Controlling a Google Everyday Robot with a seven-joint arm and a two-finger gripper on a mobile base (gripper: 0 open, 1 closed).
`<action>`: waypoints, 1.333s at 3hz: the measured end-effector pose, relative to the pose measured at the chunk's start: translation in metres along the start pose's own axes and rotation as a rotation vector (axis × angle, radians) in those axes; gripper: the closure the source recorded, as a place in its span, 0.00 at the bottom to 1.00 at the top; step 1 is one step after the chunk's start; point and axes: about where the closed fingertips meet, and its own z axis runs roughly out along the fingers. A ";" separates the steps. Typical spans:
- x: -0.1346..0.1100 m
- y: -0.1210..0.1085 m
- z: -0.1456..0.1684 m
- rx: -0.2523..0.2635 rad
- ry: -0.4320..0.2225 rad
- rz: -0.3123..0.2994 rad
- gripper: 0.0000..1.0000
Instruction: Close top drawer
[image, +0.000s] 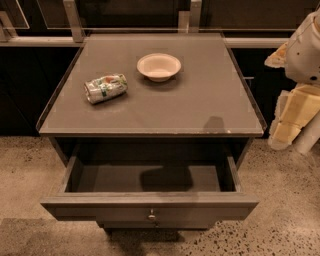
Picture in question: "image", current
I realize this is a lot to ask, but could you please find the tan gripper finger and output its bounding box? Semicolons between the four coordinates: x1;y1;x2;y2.
264;43;288;68
268;120;301;150

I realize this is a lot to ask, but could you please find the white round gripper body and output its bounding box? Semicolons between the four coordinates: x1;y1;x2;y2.
279;84;320;134

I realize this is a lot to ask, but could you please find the grey top drawer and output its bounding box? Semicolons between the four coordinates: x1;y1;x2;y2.
41;140;259;223

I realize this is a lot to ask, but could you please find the grey drawer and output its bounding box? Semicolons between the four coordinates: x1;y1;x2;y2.
41;140;259;223
97;221;213;229

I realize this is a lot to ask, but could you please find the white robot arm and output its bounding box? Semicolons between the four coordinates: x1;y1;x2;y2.
264;10;320;150

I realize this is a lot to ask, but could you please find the dark grey drawer cabinet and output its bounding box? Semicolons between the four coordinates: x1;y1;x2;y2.
35;32;268;168

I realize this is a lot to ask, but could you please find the grey bottom drawer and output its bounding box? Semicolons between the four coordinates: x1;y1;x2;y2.
97;221;213;229

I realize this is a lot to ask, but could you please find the white paper bowl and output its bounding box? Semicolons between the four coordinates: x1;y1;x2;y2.
137;53;181;82

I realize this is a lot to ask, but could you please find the crushed green silver can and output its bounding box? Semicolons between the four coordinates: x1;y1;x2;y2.
84;74;128;104

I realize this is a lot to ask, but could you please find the metal glass railing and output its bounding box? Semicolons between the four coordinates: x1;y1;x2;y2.
0;0;319;45

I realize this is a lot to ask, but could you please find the white cylindrical post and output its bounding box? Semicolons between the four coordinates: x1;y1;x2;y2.
294;111;320;155

